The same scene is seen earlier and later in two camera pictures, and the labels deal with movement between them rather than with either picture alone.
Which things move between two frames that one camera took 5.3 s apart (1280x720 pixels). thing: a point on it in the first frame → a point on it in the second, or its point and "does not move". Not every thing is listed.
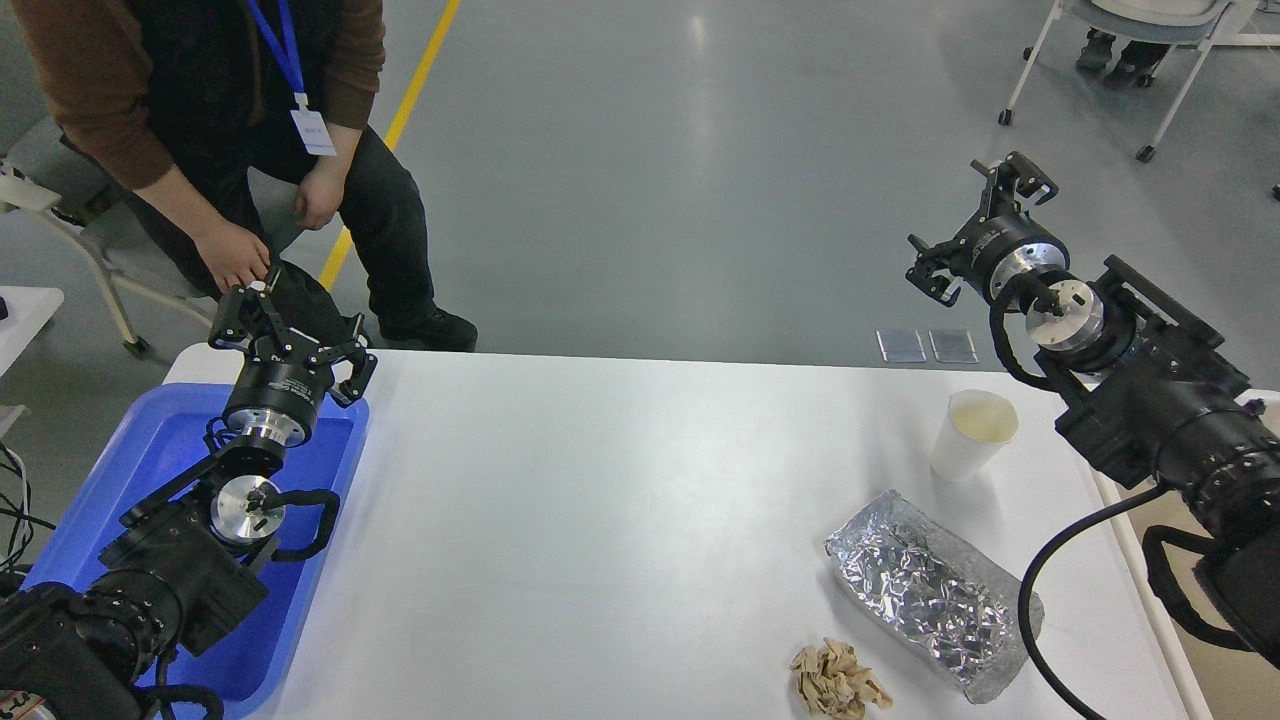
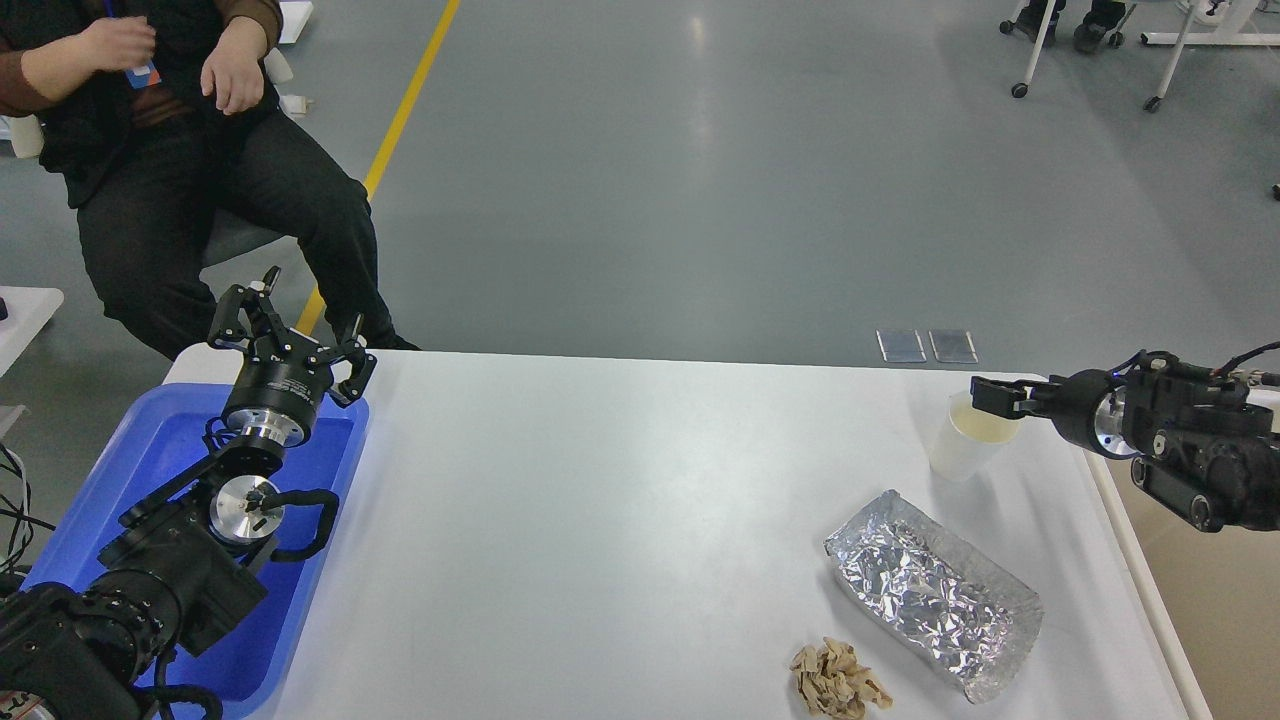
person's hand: x=234 y=256 → x=113 y=43
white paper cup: x=975 y=425 does not move
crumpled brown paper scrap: x=831 y=684 does not move
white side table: x=28 y=309 does not move
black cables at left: x=22 y=519 does not move
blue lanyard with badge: x=311 y=124 → x=138 y=77
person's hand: x=321 y=191 → x=232 y=75
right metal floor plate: x=953 y=346 does not move
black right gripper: x=997 y=248 → x=1071 y=400
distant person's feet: x=1136 y=65 → x=1100 y=18
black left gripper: x=277 y=394 does not move
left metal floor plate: x=901 y=345 does not move
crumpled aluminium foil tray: x=942 y=598 does not move
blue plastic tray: x=250 y=669 does not move
